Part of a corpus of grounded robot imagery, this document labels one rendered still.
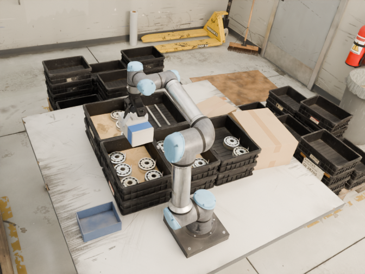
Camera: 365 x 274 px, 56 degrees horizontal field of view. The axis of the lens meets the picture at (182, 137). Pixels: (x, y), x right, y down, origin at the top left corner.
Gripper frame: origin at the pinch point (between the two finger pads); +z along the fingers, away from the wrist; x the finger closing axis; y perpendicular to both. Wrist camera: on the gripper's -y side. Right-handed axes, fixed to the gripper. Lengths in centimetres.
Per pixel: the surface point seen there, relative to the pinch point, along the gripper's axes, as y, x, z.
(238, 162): -30, -55, 24
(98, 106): 52, 4, 21
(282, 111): 50, -186, 73
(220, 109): 23, -78, 25
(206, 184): -28, -34, 34
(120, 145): 11.8, 4.2, 23.4
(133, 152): 7.6, -2.5, 27.7
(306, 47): 144, -313, 62
